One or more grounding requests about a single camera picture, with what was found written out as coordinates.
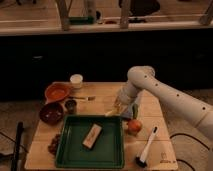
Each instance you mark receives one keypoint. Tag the bunch of grapes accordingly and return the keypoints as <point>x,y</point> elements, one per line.
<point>52,147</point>

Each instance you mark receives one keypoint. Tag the wooden block in tray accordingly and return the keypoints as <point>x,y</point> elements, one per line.
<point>92,136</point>

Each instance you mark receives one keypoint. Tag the black pole left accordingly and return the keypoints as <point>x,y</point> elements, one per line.
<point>15,157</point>

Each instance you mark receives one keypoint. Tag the small dark cup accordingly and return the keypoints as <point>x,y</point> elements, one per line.
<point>71,106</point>

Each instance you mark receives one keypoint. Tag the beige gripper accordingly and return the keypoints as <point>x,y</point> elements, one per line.
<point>119,107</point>

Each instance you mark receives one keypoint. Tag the blue green sponge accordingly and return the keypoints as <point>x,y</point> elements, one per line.
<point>131,112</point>

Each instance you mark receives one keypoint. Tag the red apple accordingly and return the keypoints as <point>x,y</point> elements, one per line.
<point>134,126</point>

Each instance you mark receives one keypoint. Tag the orange bowl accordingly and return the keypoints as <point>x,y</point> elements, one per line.
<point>56,92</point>

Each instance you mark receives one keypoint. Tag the white cup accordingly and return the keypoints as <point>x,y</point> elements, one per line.
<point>76,80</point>

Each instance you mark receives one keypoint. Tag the dark red bowl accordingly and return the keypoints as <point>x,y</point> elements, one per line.
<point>51,113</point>

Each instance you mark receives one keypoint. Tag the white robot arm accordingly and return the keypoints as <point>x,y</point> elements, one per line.
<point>196,112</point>

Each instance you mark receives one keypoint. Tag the green plastic tray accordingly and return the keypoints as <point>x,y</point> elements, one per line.
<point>106,153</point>

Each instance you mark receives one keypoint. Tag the white dish brush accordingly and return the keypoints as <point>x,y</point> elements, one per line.
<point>142,155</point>

